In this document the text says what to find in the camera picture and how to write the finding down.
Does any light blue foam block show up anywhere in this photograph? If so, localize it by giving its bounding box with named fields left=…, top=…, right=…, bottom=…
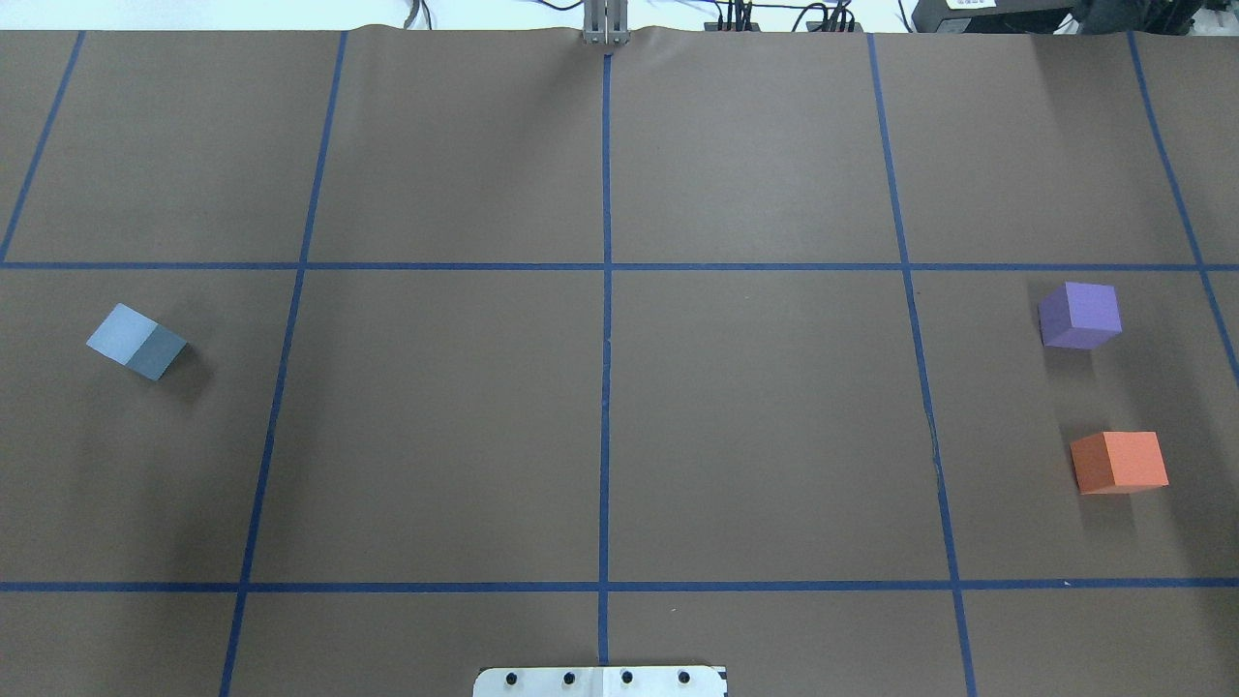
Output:
left=87, top=303, right=190, bottom=383

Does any purple foam block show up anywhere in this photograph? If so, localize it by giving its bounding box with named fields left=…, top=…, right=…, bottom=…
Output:
left=1037, top=282, right=1123, bottom=352

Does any orange foam block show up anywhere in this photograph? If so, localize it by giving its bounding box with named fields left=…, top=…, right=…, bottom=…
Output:
left=1068, top=431, right=1170, bottom=496

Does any grey aluminium frame post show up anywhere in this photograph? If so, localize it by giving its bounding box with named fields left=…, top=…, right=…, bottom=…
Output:
left=584, top=0, right=631, bottom=45

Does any white camera mast base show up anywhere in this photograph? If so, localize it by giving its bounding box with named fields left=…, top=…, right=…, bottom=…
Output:
left=472, top=665, right=729, bottom=696

